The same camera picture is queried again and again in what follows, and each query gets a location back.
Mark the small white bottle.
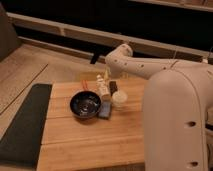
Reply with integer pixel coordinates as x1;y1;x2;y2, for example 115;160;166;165
96;75;110;101

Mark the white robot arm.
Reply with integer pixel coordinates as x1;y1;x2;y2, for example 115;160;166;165
105;44;213;171

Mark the dark ceramic bowl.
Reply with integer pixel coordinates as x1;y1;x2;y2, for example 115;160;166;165
70;91;102;119

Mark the dark brown block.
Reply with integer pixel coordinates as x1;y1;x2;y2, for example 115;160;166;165
109;81;118;96

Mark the white lidded cup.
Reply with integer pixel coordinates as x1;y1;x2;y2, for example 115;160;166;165
112;90;128;110

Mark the red chopstick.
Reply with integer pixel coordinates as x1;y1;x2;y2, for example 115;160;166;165
82;80;88;90

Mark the blue sponge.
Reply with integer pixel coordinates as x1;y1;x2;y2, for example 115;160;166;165
99;101;111;119

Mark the dark green mat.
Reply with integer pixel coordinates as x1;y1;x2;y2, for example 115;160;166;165
0;84;52;167

